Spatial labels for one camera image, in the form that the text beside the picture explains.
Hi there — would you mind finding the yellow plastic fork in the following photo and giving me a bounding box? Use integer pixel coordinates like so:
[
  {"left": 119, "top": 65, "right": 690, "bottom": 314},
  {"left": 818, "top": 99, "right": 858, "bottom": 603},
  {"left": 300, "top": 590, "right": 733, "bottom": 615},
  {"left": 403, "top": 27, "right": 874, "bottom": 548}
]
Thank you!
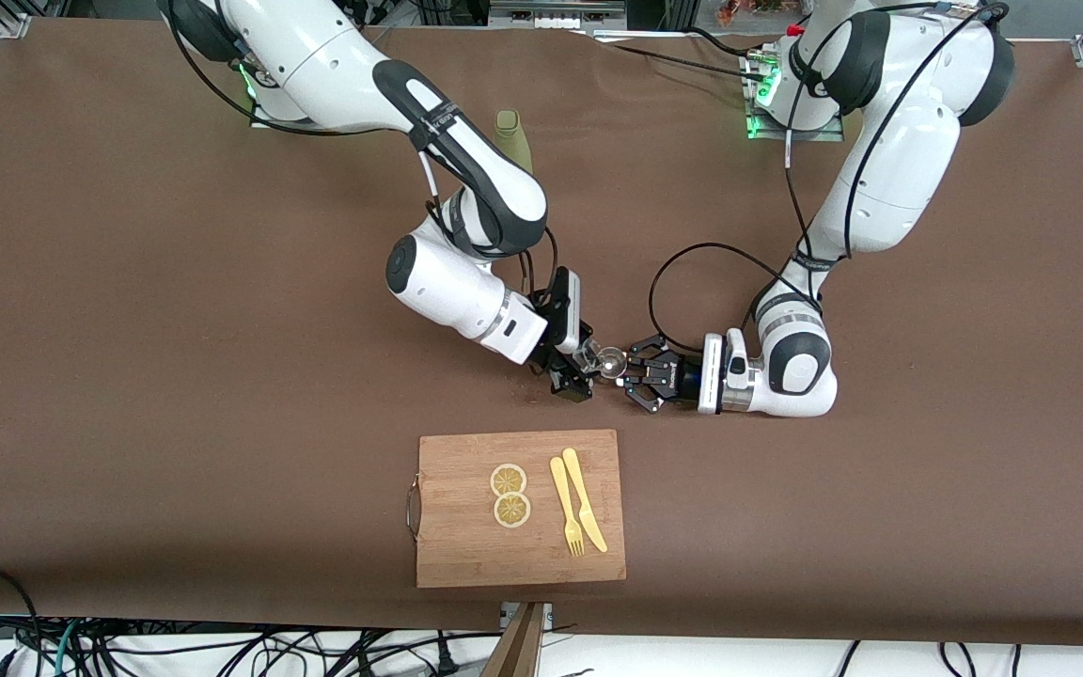
[{"left": 549, "top": 456, "right": 586, "bottom": 558}]

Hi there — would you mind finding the yellow plastic knife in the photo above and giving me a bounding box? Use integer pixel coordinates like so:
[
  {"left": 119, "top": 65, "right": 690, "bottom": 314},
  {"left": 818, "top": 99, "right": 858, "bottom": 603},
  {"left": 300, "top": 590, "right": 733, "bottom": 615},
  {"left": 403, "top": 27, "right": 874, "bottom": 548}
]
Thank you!
[{"left": 561, "top": 448, "right": 609, "bottom": 554}]

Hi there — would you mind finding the brown table mat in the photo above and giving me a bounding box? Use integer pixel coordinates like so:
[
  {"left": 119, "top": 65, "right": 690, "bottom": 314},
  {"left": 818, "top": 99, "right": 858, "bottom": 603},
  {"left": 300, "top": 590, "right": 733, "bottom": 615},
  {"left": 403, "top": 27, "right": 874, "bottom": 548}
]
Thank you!
[{"left": 0, "top": 17, "right": 1083, "bottom": 650}]

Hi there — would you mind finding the wooden cutting board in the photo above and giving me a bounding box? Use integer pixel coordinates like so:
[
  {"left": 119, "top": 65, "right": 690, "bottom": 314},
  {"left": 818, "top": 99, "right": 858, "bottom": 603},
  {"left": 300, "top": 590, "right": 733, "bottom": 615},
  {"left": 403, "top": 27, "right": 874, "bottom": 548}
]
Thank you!
[{"left": 406, "top": 429, "right": 627, "bottom": 590}]

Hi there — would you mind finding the green sleeved glass bottle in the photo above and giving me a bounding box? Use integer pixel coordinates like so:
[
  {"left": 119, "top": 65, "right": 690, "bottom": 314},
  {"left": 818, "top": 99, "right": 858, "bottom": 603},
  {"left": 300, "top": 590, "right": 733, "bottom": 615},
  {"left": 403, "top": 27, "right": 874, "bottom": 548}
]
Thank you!
[{"left": 493, "top": 109, "right": 535, "bottom": 175}]

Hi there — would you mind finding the grey power strip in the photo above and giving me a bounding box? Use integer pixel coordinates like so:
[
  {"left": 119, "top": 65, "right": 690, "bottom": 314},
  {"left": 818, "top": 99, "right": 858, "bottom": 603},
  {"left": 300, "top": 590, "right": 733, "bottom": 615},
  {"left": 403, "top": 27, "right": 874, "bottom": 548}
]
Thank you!
[{"left": 490, "top": 0, "right": 627, "bottom": 31}]

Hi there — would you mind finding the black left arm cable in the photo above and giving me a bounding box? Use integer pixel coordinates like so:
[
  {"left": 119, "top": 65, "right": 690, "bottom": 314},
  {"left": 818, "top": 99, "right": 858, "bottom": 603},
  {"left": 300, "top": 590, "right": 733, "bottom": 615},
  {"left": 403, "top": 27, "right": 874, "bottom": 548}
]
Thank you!
[{"left": 647, "top": 0, "right": 1008, "bottom": 351}]

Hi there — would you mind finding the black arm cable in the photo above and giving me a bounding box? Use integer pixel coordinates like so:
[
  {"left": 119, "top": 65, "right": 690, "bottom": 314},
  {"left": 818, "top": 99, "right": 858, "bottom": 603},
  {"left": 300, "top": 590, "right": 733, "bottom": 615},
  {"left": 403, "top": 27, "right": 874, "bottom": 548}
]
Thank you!
[
  {"left": 647, "top": 0, "right": 1008, "bottom": 351},
  {"left": 161, "top": 0, "right": 561, "bottom": 311}
]

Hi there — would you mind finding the small metal bracket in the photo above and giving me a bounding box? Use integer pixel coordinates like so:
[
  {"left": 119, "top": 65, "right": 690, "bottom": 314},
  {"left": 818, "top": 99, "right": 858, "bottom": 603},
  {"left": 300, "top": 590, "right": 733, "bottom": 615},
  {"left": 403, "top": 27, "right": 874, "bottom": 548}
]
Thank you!
[{"left": 501, "top": 602, "right": 554, "bottom": 631}]

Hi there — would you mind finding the wooden post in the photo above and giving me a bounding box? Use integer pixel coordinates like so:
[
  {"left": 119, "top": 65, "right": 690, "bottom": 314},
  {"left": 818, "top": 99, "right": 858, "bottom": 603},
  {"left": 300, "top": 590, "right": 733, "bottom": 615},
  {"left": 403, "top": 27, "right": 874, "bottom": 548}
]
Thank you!
[{"left": 480, "top": 602, "right": 547, "bottom": 677}]

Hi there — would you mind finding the black base power cable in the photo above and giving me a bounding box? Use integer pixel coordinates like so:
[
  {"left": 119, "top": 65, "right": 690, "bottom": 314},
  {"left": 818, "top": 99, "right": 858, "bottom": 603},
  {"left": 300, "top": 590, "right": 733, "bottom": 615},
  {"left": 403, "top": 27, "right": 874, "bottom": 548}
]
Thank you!
[{"left": 593, "top": 26, "right": 768, "bottom": 87}]

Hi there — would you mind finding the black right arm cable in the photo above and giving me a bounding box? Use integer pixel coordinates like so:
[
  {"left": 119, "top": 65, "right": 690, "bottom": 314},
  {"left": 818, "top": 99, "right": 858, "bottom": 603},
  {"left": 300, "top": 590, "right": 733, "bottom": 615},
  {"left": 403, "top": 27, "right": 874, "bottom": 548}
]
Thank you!
[{"left": 161, "top": 0, "right": 561, "bottom": 311}]

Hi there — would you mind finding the teal cable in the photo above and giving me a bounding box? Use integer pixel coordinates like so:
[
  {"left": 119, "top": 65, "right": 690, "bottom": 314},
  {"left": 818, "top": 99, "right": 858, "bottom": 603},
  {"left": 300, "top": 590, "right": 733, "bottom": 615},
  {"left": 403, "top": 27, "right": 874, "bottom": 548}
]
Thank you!
[{"left": 53, "top": 621, "right": 82, "bottom": 677}]

